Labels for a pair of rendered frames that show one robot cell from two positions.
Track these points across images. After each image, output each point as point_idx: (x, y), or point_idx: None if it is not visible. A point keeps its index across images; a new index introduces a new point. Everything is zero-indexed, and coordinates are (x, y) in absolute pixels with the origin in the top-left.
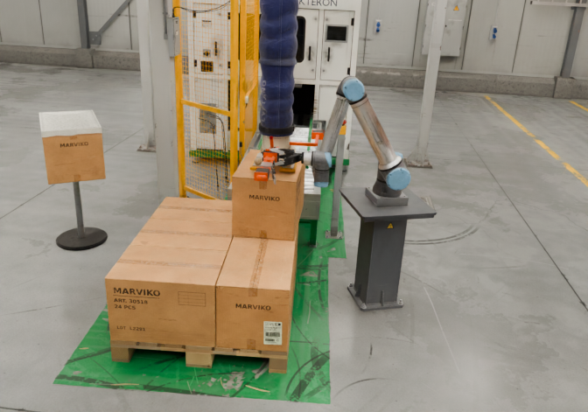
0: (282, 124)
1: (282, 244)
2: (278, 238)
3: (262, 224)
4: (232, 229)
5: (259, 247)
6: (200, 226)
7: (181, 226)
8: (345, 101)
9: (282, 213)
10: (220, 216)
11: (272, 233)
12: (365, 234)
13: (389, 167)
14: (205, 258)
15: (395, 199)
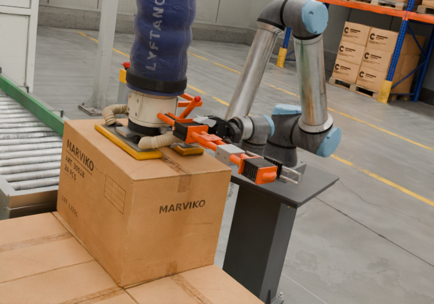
0: (183, 74)
1: (208, 276)
2: (193, 266)
3: (172, 252)
4: (122, 277)
5: (191, 296)
6: (44, 289)
7: (7, 303)
8: (276, 35)
9: (205, 226)
10: (48, 254)
11: (186, 261)
12: (251, 222)
13: (327, 128)
14: None
15: (298, 168)
